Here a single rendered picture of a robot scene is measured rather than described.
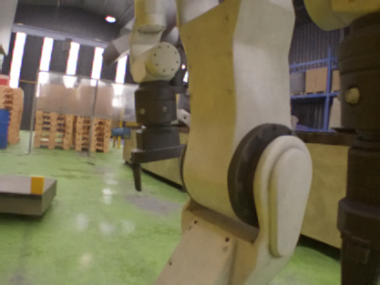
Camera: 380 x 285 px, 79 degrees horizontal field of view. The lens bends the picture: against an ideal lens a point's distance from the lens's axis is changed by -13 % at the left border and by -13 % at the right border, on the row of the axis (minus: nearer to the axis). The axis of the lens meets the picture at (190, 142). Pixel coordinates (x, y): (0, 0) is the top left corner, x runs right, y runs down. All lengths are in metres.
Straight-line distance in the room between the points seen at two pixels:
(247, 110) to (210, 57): 0.09
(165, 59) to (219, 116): 0.21
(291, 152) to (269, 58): 0.13
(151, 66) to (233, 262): 0.36
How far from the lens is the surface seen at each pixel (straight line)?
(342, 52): 0.23
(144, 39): 0.60
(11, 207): 1.89
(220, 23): 0.35
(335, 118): 1.77
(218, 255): 0.36
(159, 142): 0.53
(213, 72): 0.35
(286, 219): 0.34
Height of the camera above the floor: 0.65
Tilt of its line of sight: 1 degrees down
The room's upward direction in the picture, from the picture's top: 6 degrees clockwise
